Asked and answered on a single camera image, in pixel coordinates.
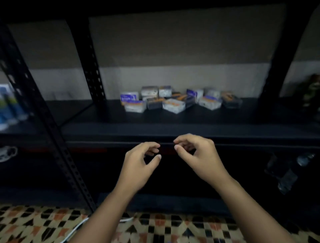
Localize person's left hand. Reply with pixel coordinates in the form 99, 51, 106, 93
115, 142, 162, 195

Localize person's right forearm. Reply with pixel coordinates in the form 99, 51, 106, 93
215, 175, 298, 243

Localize white cable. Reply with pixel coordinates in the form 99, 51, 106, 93
60, 217, 133, 243

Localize row of blue white tubes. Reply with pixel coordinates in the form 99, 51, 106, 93
0, 84, 28, 132

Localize row of green drink cans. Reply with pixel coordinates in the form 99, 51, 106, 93
299, 73, 320, 113

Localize person's left forearm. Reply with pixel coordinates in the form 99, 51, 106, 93
67, 186, 138, 243

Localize pack of clear plastic bottles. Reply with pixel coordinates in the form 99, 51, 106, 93
265, 153, 317, 196

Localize dark metal shelf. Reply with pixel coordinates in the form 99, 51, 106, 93
0, 0, 320, 226

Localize pile of dental floss boxes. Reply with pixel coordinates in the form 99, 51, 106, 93
120, 85, 243, 114

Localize person's right hand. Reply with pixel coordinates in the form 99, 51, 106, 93
173, 133, 232, 189

